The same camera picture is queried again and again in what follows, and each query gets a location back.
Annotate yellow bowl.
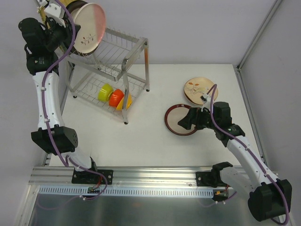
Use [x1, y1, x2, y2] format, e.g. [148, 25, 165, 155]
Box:
[115, 93, 132, 111]

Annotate dark red rimmed plate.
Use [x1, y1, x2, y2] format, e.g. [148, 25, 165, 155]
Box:
[164, 104, 197, 136]

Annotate pink white round plate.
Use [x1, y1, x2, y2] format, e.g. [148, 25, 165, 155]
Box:
[71, 3, 106, 54]

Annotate beige bird round plate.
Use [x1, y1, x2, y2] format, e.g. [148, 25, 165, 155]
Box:
[183, 77, 214, 105]

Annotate aluminium right frame post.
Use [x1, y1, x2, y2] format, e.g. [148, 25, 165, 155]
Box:
[236, 0, 285, 71]

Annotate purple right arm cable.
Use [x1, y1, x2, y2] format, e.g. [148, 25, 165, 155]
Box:
[197, 84, 290, 224]

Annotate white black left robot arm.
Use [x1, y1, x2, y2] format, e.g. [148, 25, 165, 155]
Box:
[18, 17, 113, 186]

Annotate orange bowl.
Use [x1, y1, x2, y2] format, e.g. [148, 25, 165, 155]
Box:
[109, 89, 124, 107]

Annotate woven bamboo tray plate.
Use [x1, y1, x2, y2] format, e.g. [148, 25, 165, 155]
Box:
[37, 0, 72, 24]

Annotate white slotted cable duct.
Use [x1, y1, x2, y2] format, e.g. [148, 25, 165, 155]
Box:
[39, 186, 214, 198]

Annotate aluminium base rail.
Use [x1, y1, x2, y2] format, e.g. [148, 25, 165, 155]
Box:
[29, 166, 212, 188]

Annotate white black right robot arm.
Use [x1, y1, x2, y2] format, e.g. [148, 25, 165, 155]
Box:
[177, 102, 292, 225]

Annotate stainless steel dish rack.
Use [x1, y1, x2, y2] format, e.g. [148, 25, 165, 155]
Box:
[66, 28, 150, 124]

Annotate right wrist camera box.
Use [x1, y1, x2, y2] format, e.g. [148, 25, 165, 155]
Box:
[200, 88, 209, 104]

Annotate lime green bowl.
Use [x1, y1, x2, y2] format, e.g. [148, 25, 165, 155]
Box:
[98, 83, 114, 102]

